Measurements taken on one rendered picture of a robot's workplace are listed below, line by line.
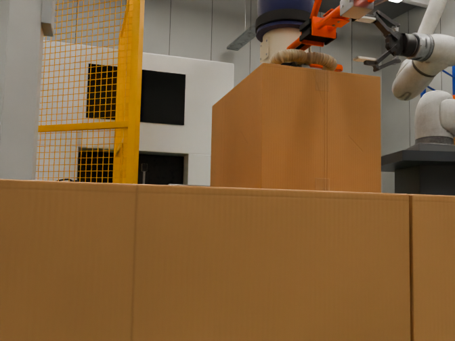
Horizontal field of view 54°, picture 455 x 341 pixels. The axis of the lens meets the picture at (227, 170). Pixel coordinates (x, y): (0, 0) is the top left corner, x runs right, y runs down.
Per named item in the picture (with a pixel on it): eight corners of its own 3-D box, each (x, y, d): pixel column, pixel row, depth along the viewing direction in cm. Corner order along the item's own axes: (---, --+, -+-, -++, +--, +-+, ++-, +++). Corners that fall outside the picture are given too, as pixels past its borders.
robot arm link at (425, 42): (434, 56, 149) (419, 54, 147) (415, 64, 158) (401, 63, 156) (433, 30, 150) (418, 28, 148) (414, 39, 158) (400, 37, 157)
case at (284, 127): (209, 201, 185) (211, 105, 188) (298, 203, 196) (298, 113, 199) (261, 199, 128) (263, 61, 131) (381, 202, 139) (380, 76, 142)
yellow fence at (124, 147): (105, 263, 400) (116, 35, 418) (117, 263, 403) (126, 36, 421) (114, 285, 289) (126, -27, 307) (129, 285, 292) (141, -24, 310)
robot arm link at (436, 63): (440, 47, 147) (416, 75, 157) (477, 53, 151) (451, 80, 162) (428, 25, 152) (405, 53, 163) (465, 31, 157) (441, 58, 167)
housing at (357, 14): (338, 16, 124) (338, 1, 124) (359, 19, 126) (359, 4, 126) (352, 5, 117) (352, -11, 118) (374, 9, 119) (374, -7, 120)
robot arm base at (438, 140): (434, 160, 209) (434, 148, 210) (467, 151, 188) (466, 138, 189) (398, 156, 207) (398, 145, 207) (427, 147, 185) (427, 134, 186)
